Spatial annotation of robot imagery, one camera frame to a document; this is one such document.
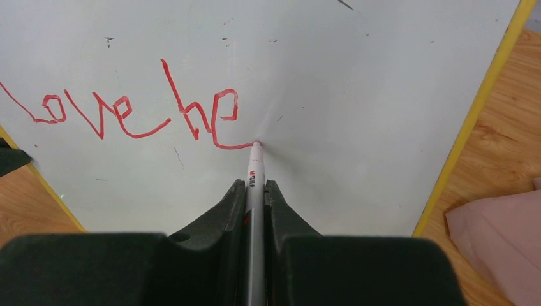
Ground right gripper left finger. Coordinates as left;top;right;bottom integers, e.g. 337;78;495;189
1;180;245;305

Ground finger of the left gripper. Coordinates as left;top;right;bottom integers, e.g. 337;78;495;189
0;138;32;177

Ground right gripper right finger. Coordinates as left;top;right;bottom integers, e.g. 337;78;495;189
264;180;466;305

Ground red white marker pen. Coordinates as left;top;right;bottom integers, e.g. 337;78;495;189
242;141;267;305

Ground yellow framed whiteboard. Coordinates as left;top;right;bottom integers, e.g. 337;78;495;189
1;1;536;236

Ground pink shorts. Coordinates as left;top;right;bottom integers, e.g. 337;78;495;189
445;178;540;305

